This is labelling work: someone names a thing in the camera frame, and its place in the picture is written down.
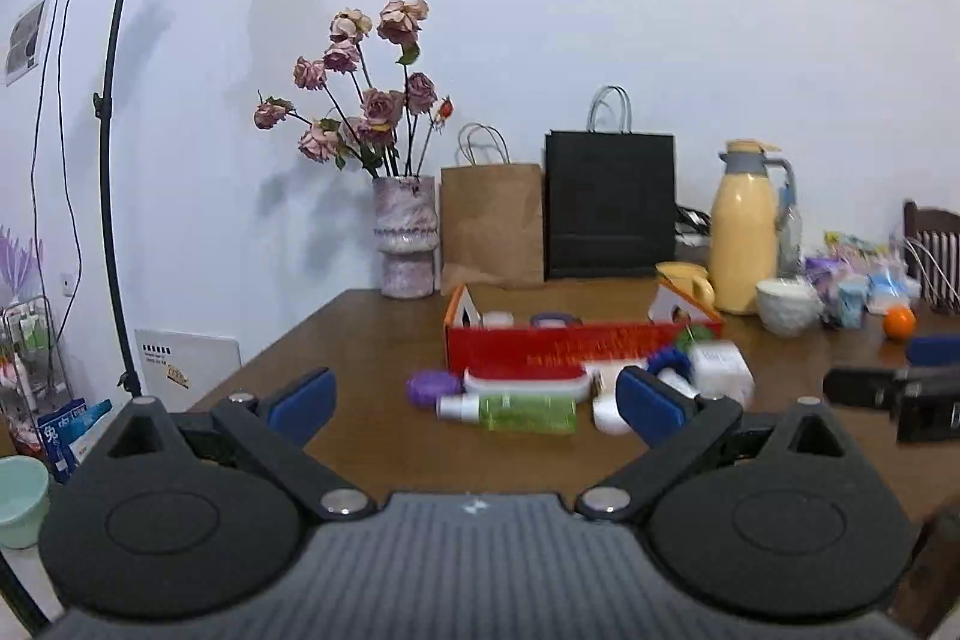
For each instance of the blue ribbed roller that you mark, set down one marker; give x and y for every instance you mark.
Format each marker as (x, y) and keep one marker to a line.
(669, 364)

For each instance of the purple plastic hangers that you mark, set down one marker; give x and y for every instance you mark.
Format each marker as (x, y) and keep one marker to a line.
(16, 261)

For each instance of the small white jar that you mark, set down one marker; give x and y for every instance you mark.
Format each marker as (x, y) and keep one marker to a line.
(496, 319)

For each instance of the small white bottle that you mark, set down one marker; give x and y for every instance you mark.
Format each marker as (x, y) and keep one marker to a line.
(606, 411)

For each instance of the purple snack packet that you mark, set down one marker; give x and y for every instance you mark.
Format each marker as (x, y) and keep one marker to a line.
(820, 280)

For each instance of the white rectangular plastic container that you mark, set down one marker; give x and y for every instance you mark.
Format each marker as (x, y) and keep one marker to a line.
(720, 370)

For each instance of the pink speckled vase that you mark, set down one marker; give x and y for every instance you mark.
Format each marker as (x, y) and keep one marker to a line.
(405, 235)

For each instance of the dark wooden chair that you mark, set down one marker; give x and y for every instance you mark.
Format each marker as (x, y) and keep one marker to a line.
(934, 235)

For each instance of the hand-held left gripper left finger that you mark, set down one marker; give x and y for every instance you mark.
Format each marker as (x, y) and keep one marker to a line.
(304, 404)

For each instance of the black paper bag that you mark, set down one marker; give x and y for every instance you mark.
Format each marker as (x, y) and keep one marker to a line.
(607, 197)

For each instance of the yellow mug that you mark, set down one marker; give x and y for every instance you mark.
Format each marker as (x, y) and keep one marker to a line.
(679, 274)

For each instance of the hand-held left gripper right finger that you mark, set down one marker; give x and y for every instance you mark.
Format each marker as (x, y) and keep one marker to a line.
(649, 404)

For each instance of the small green artificial plant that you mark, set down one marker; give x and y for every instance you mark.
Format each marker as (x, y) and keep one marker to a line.
(694, 335)

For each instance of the white wall socket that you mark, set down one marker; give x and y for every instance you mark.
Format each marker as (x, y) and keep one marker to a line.
(69, 284)

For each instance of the green plastic bin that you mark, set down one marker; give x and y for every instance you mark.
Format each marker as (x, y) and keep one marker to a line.
(22, 505)

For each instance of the colourful snack packet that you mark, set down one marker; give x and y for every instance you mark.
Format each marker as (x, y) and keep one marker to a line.
(855, 245)

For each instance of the brown paper bag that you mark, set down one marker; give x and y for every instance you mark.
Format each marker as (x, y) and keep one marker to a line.
(491, 220)

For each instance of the purple lidded container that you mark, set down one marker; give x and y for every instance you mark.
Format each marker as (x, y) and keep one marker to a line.
(553, 319)

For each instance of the framed wall picture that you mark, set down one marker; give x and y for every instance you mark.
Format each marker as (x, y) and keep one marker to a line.
(26, 40)

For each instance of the orange fruit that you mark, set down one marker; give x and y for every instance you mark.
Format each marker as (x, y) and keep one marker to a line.
(899, 323)

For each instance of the yellow thermos jug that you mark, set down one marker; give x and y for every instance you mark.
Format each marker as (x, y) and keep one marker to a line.
(742, 235)

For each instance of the red cardboard box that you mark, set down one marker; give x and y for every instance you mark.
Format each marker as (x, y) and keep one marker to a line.
(540, 347)

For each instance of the white ceramic bowl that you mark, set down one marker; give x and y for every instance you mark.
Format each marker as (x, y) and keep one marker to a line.
(787, 308)

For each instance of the purple round case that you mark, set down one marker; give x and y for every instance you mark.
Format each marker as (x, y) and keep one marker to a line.
(431, 389)

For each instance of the green transparent bottle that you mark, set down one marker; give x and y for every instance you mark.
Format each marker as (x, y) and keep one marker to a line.
(525, 413)

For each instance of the clear plastic bottle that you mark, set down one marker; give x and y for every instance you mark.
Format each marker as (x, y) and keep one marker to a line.
(790, 235)

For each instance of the black stand leg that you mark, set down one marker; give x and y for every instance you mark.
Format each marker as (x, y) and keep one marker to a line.
(19, 599)

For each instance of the white carton box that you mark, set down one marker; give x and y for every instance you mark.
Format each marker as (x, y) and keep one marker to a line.
(187, 366)

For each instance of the small white blue cup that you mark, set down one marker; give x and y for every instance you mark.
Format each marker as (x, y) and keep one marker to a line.
(852, 304)

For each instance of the dried pink roses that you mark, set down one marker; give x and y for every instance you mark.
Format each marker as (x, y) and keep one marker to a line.
(382, 104)

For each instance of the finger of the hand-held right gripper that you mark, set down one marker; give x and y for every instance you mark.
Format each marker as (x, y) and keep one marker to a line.
(862, 385)
(934, 350)

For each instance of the white red lint brush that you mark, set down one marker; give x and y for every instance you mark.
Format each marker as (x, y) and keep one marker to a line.
(525, 379)

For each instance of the blue white bag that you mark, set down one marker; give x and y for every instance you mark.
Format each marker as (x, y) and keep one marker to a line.
(71, 434)

